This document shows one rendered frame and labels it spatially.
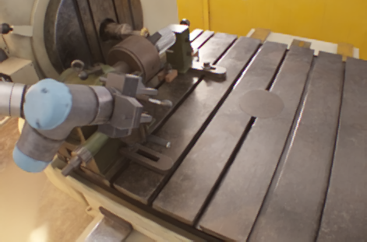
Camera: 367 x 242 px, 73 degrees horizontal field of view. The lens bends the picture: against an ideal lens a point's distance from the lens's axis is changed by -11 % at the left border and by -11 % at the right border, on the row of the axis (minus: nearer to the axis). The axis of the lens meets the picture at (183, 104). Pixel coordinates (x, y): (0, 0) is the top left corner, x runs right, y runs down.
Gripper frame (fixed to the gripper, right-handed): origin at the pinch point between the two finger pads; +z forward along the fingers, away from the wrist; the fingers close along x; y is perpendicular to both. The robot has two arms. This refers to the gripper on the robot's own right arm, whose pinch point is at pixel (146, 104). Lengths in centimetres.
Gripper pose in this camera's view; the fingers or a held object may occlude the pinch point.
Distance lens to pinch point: 68.6
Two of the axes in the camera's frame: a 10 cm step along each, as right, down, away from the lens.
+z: 4.5, 0.0, 8.9
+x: -2.2, 9.7, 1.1
